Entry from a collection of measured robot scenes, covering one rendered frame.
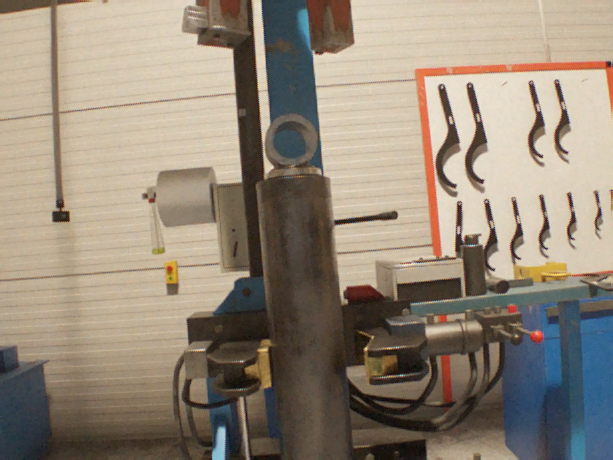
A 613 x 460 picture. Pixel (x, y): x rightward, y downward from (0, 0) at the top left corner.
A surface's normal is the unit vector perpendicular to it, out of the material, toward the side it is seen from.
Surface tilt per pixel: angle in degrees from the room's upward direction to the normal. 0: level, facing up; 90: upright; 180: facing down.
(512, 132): 90
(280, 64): 90
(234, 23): 90
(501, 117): 90
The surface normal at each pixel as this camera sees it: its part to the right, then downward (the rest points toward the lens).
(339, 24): 0.57, -0.07
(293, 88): 0.01, -0.02
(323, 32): -0.82, 0.06
